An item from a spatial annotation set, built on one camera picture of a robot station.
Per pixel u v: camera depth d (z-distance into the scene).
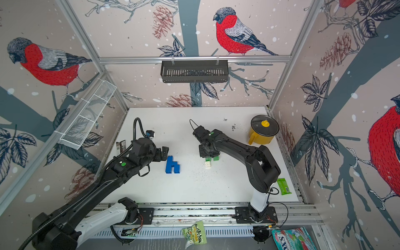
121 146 0.98
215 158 0.93
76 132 0.81
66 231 0.40
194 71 1.06
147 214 0.74
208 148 0.72
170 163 0.90
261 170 0.46
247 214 0.73
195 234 0.68
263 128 0.94
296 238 0.66
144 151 0.60
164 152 0.71
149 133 0.69
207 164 0.90
